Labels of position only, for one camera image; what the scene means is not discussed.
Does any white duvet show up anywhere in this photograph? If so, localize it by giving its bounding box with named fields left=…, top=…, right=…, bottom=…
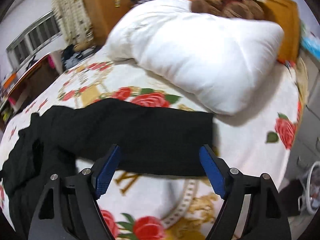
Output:
left=104, top=0, right=284, bottom=115

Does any clothes pile on chair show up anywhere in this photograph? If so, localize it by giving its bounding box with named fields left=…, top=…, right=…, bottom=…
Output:
left=61, top=45, right=97, bottom=71

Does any wooden desk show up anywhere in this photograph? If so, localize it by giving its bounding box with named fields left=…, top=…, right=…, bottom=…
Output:
left=7, top=50, right=63, bottom=113

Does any barred window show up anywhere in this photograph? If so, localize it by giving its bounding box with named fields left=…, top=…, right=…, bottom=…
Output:
left=6, top=11, right=62, bottom=71

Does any patterned curtain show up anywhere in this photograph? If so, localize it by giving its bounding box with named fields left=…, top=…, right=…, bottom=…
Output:
left=52, top=0, right=93, bottom=45

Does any black coat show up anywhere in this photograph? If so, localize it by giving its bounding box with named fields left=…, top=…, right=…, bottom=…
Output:
left=1, top=99, right=214, bottom=239

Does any wooden headboard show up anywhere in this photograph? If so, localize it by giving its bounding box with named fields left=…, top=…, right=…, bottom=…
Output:
left=157, top=0, right=302, bottom=63

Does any brown teddy bear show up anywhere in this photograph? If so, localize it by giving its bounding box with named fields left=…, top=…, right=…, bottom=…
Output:
left=190, top=0, right=266, bottom=20

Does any floral rose bedsheet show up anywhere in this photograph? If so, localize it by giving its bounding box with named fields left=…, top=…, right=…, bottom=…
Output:
left=1, top=55, right=308, bottom=239

